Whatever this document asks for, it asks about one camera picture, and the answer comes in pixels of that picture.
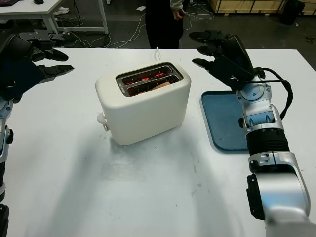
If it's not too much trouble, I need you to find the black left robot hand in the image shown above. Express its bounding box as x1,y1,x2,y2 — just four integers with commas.
0,29,75,82

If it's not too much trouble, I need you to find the person's bare hand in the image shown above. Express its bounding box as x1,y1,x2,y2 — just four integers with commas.
172,8,186,22

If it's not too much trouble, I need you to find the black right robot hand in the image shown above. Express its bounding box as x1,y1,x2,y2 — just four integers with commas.
189,29,255,75

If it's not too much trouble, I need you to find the brown toast slice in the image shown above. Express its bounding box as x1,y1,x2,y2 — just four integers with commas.
137,82,171,96

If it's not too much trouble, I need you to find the person in beige jacket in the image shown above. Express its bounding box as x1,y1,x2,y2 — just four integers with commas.
145,0,185,49

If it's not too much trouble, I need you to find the white two-slot toaster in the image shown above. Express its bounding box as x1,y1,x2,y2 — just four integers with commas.
95,61,192,146

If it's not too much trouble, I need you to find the wooden crate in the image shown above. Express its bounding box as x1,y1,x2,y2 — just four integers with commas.
209,0,316,16

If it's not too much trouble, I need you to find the white office desk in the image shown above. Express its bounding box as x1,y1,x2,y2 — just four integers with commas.
0,0,110,35

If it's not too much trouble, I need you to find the black bin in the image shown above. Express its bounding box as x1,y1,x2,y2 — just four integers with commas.
280,0,306,25

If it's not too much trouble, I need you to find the blue plastic tray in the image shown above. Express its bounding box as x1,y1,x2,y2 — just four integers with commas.
199,90,250,151

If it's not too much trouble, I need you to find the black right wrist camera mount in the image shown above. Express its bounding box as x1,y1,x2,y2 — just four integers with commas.
209,54,255,92

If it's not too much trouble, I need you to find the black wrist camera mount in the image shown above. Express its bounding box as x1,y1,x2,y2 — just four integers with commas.
209,54,255,92
0,58,42,103

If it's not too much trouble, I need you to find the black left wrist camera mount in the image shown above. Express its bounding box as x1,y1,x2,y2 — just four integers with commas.
0,58,42,103

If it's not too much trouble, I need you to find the white floor cable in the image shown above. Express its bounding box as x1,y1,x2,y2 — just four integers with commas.
90,9,216,49

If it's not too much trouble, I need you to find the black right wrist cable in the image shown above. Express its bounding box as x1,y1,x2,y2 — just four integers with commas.
256,66,295,119

